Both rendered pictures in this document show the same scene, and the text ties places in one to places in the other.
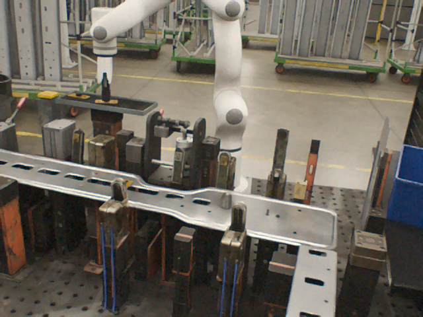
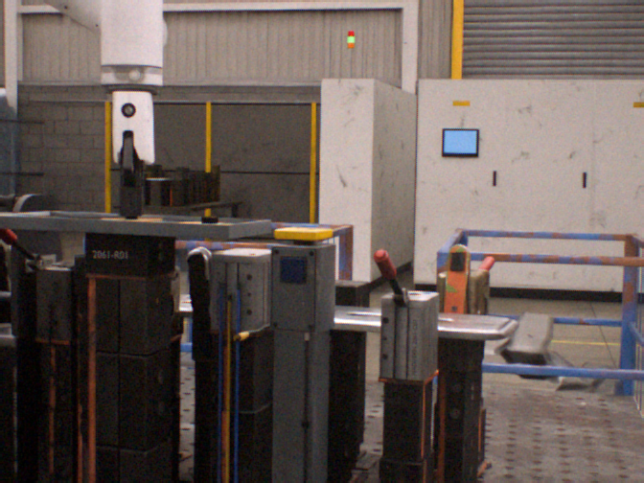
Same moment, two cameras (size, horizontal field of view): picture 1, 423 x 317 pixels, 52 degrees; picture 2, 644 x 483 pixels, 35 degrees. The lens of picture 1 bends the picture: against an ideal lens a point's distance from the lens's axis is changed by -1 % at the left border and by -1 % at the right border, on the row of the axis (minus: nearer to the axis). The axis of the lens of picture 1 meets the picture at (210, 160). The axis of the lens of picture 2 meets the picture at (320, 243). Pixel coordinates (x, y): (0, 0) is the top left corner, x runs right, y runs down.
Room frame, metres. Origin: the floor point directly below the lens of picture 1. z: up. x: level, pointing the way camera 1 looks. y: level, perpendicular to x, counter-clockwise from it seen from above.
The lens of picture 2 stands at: (3.02, 0.83, 1.25)
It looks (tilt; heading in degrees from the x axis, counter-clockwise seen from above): 5 degrees down; 186
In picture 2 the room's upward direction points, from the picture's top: 1 degrees clockwise
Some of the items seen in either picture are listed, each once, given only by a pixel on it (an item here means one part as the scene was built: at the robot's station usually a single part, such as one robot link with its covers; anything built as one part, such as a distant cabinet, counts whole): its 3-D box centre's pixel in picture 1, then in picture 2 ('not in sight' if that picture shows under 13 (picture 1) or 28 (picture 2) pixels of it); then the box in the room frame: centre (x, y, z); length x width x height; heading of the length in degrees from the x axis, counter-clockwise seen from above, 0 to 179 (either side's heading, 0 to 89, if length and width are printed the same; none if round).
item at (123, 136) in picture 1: (125, 181); (95, 379); (1.47, 0.31, 0.90); 0.05 x 0.05 x 0.40; 75
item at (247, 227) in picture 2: (106, 102); (130, 223); (1.62, 0.41, 1.16); 0.37 x 0.14 x 0.02; 75
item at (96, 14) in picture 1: (104, 27); (132, 19); (1.61, 0.41, 1.44); 0.09 x 0.08 x 0.13; 6
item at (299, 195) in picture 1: (293, 231); not in sight; (1.22, -0.29, 0.88); 0.04 x 0.04 x 0.36; 75
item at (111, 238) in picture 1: (115, 253); not in sight; (1.05, 0.26, 0.87); 0.12 x 0.09 x 0.35; 165
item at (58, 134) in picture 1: (64, 174); (243, 384); (1.48, 0.55, 0.90); 0.13 x 0.10 x 0.41; 165
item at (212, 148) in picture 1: (207, 194); not in sight; (1.39, 0.00, 0.91); 0.07 x 0.05 x 0.42; 165
